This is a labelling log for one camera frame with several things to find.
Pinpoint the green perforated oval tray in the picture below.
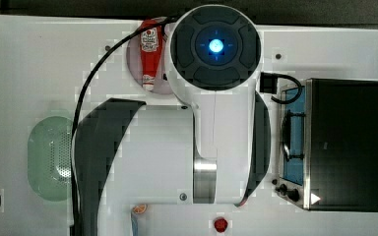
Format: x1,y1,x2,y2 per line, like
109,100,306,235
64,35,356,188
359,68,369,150
28,116,72,202

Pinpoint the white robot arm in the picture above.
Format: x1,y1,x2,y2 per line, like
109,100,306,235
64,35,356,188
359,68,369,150
72,5,269,236

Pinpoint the red ketchup bottle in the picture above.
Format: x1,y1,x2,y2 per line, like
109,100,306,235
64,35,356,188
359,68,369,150
140,20,163,90

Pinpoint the black USB connector cable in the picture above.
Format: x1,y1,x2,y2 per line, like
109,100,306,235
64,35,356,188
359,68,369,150
259,72,304,105

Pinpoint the orange slice toy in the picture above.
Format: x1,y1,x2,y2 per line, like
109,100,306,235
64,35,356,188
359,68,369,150
133,205,148,214

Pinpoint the small red strawberry toy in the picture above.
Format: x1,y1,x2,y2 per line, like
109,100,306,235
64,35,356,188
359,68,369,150
214,217,228,233

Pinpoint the black toaster oven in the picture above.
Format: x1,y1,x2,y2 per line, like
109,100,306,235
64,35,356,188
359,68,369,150
275,79,378,212

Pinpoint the pale pink round plate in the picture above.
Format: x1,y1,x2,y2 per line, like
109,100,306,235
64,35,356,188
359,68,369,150
126,25,172,95

